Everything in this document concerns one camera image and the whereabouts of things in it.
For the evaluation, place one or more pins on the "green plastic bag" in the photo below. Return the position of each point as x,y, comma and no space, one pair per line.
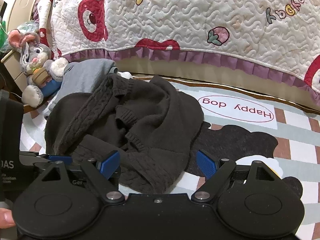
3,37

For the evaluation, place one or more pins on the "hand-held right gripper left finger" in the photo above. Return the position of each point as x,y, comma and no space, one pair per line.
110,161

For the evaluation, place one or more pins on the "clear plastic bag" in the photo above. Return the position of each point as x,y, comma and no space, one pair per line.
28,26

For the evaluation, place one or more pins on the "white quilted bear-print bedspread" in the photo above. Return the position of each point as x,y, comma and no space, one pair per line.
175,17

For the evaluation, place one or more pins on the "grey fleece garment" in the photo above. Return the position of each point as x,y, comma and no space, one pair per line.
82,77

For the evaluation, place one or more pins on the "beige bed base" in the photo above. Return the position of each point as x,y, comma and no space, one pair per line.
225,72

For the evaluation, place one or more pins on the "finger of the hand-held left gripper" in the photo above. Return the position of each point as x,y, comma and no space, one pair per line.
60,158

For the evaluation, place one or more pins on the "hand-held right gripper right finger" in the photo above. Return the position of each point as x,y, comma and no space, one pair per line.
206,163

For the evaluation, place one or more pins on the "white fleece garment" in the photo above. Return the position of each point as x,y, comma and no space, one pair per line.
124,75

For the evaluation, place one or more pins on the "dark brown knitted sweater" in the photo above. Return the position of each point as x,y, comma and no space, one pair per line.
150,110

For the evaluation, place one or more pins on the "checked floor mat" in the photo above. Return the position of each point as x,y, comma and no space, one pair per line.
287,130

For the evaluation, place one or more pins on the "person's left hand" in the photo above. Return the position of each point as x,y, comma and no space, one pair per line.
6,217

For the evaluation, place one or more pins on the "grey plush rabbit toy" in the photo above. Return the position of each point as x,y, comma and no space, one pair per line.
32,52

